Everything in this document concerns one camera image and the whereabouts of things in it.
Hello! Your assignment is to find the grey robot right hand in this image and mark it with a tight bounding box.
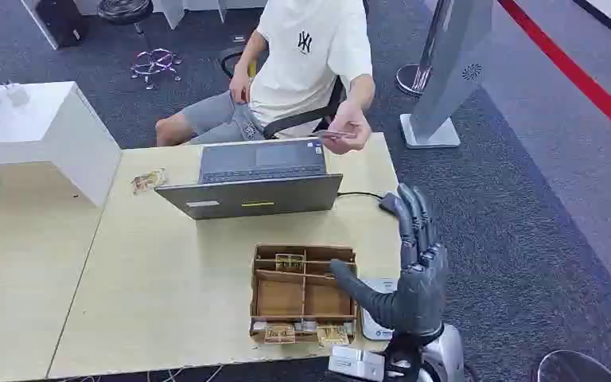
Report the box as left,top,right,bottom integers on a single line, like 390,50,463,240
329,183,450,339

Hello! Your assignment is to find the person's left hand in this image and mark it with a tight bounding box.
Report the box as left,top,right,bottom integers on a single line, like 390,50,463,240
322,101,373,156

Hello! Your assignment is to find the person's right hand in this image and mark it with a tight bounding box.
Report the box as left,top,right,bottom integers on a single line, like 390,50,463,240
228,65,253,105

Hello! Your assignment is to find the card with printed face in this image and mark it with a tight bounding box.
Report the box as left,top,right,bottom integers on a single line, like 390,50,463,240
317,129,358,142
316,324,350,347
263,322,297,345
130,168,168,196
275,253,306,273

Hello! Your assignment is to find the black office chair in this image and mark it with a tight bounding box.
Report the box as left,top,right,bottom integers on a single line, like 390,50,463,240
220,47,348,141

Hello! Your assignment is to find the white card reader device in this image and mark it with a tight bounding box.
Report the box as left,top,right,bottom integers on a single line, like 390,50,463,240
360,277,399,341

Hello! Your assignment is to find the person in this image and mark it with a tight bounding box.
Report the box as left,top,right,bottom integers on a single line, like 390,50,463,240
155,0,376,157

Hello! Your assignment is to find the chrome stanchion base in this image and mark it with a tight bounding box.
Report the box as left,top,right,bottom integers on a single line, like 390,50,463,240
395,63,434,98

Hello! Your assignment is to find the chrome chair base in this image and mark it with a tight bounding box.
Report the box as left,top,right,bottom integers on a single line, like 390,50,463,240
130,48,184,92

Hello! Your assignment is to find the grey laptop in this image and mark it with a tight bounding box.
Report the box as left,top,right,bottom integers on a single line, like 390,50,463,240
154,138,344,221

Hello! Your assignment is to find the grey kiosk stand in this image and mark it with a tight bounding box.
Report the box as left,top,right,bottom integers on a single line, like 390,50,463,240
399,0,496,150

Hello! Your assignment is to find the wooden card box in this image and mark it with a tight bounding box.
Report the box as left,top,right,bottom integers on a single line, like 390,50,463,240
248,243,360,347

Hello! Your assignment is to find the black round stool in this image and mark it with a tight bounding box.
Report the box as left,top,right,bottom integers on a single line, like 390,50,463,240
96,0,154,26

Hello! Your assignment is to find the round glass table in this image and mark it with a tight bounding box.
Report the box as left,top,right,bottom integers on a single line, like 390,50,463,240
536,349,611,382

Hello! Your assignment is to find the black box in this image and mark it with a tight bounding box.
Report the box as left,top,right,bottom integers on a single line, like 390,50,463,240
33,0,89,51

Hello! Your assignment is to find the white cabinet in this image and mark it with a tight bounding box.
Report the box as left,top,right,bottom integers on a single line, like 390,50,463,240
0,80,123,209

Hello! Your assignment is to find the white small object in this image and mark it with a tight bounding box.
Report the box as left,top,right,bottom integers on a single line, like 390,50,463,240
3,80,32,107

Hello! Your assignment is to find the red floor tape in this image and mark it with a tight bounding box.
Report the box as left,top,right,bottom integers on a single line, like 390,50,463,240
497,0,611,147

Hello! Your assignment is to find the black mouse cable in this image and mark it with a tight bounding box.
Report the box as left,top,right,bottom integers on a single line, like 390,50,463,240
336,190,386,201

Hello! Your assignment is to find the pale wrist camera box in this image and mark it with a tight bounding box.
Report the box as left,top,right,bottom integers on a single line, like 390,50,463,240
328,345,387,382

